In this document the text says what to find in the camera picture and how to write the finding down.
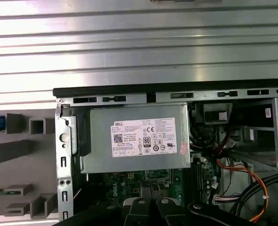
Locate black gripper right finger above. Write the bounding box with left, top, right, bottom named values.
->
left=153, top=185, right=257, bottom=226

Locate white purple wire bundle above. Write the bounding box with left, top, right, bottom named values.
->
left=212, top=192, right=240, bottom=207

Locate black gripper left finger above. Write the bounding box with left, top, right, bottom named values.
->
left=58, top=181, right=155, bottom=226

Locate CPU socket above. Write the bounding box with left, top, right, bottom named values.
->
left=145, top=169, right=174, bottom=186

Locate orange red wire loop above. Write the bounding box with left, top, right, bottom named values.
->
left=213, top=145, right=270, bottom=223

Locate grey parts rack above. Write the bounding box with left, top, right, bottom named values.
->
left=0, top=113, right=59, bottom=222

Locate grey power supply unit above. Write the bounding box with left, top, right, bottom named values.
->
left=80, top=103, right=191, bottom=175

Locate green motherboard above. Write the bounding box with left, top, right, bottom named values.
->
left=87, top=160, right=221, bottom=212

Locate black PC case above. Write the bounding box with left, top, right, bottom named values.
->
left=53, top=80, right=278, bottom=226

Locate black RAM slot bank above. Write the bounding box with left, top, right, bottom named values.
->
left=189, top=160, right=209, bottom=205

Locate silver drive cage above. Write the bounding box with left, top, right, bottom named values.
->
left=233, top=97, right=278, bottom=168

